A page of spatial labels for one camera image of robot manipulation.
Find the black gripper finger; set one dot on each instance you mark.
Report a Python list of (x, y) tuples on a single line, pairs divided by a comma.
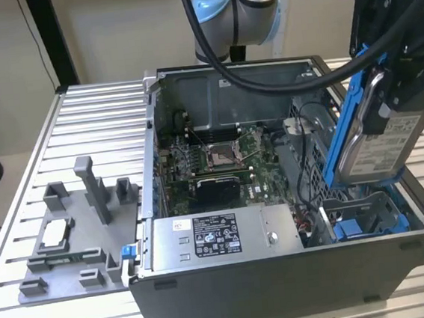
[(415, 83), (364, 9)]

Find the hard disk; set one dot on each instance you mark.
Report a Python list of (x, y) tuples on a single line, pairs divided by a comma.
[(380, 146)]

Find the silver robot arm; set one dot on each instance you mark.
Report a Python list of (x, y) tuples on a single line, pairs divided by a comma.
[(254, 16)]

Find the grey metal disk bay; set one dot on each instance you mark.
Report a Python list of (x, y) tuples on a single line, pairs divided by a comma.
[(355, 205)]

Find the blue disk carrier in bay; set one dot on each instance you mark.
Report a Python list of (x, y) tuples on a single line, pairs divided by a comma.
[(348, 230)]

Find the silver perforated drive cage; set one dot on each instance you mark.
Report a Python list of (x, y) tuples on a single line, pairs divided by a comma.
[(314, 153)]

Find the green motherboard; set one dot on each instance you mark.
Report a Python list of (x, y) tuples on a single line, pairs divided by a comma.
[(265, 161)]

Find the CPU socket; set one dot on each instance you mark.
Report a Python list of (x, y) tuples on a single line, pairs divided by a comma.
[(221, 154)]

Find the locking lever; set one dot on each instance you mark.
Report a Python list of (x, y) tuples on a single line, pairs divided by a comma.
[(199, 136)]

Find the black graphics card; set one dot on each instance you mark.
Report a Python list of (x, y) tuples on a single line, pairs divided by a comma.
[(217, 190)]

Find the black PC case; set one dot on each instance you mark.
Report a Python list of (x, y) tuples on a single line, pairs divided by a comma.
[(247, 287)]

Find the silver power supply unit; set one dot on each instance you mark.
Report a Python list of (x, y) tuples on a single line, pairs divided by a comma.
[(168, 246)]

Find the blue case latch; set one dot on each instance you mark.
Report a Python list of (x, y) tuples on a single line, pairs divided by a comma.
[(128, 251)]

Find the grey parts rack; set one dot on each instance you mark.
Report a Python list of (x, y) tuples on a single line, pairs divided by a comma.
[(82, 216)]

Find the silver CPU chip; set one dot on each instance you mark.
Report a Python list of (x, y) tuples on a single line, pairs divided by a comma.
[(57, 234)]

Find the dark RAM stick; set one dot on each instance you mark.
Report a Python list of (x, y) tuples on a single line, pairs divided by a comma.
[(71, 258)]

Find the black upright post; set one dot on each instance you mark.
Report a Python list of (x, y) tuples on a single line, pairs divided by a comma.
[(54, 39)]

